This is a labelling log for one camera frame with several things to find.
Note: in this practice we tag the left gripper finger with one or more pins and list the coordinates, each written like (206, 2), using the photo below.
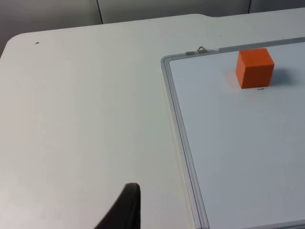
(126, 210)

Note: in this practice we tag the orange cube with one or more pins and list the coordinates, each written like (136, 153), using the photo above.
(255, 69)

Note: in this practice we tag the grey-framed whiteboard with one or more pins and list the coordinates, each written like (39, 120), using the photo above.
(238, 148)

